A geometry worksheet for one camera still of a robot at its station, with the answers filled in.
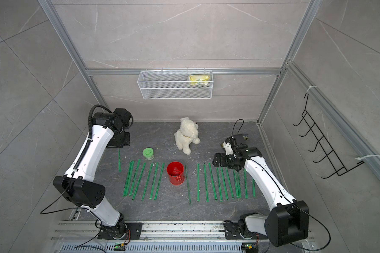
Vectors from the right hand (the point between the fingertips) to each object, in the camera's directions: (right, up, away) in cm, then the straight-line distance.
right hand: (222, 162), depth 81 cm
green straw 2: (-4, -15, +6) cm, 17 cm away
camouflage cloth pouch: (+5, +7, +25) cm, 27 cm away
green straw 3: (-1, -7, +12) cm, 14 cm away
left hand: (-51, +10, -5) cm, 52 cm away
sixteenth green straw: (-50, -11, +10) cm, 52 cm away
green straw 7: (+15, -14, +7) cm, 21 cm away
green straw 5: (+5, -14, +7) cm, 16 cm away
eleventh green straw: (+19, -16, +5) cm, 25 cm away
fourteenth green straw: (-42, -13, +9) cm, 45 cm away
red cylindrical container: (-26, -6, +9) cm, 28 cm away
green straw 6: (+9, -16, +4) cm, 19 cm away
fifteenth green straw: (-47, -13, +9) cm, 49 cm away
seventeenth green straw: (-53, -11, +9) cm, 55 cm away
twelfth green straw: (-38, -12, +9) cm, 41 cm away
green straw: (-12, -13, +7) cm, 19 cm away
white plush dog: (-19, +15, +11) cm, 26 cm away
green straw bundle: (-62, -2, +16) cm, 64 cm away
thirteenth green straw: (-34, -7, +12) cm, 37 cm away
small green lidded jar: (-44, +3, +16) cm, 47 cm away
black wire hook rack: (+41, +10, -14) cm, 45 cm away
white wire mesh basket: (-26, +48, +19) cm, 58 cm away
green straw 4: (+3, -20, +2) cm, 21 cm away
